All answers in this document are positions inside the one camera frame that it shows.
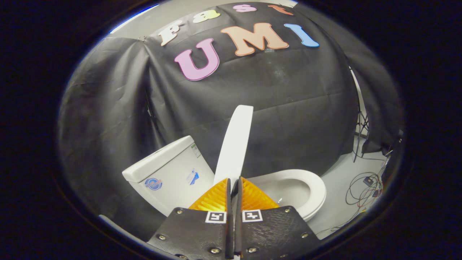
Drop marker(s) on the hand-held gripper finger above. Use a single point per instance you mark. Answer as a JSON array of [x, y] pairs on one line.
[[238, 202], [230, 202]]

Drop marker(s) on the white toilet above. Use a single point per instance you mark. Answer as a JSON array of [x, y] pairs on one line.
[[173, 180]]

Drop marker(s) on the white toilet tank lid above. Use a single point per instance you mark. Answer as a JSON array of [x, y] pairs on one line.
[[158, 159]]

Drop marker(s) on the black backdrop cloth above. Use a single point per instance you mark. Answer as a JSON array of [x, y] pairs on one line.
[[281, 115]]

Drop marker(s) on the small black box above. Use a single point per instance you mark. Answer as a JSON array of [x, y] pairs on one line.
[[368, 180]]

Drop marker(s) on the black tripod stand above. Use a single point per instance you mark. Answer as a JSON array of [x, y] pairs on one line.
[[361, 122]]

